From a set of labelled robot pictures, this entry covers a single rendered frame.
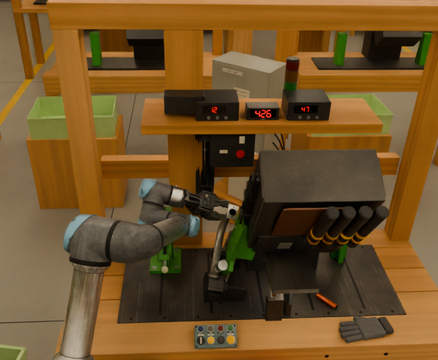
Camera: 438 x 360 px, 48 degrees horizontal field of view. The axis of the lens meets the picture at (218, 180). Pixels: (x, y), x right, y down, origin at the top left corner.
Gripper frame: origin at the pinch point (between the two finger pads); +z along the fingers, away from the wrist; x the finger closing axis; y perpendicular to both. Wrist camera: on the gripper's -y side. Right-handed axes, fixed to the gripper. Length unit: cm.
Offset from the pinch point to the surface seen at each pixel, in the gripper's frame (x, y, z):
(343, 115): 43, 22, 31
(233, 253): -15.9, 3.6, 2.8
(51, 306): -40, -162, -53
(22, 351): -61, -12, -59
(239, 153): 21.8, 6.9, -2.4
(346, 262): -4, -13, 60
